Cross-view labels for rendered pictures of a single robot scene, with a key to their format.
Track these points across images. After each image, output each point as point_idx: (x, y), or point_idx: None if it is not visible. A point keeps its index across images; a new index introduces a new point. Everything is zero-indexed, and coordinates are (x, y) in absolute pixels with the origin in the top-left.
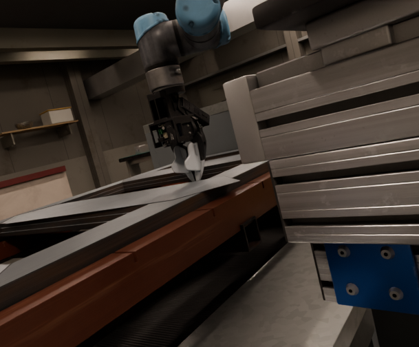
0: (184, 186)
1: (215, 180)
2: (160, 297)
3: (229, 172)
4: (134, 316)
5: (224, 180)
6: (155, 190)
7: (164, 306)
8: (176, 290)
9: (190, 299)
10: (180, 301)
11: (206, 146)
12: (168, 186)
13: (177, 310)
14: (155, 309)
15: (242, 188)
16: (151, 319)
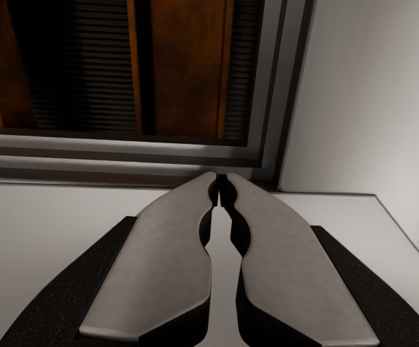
0: (237, 275)
1: (356, 250)
2: (50, 58)
3: (373, 96)
4: (62, 124)
5: (403, 275)
6: (48, 238)
7: (89, 89)
8: (60, 26)
9: (126, 63)
10: (109, 69)
11: (394, 297)
12: (87, 213)
13: (131, 102)
14: (81, 101)
15: None
16: (104, 131)
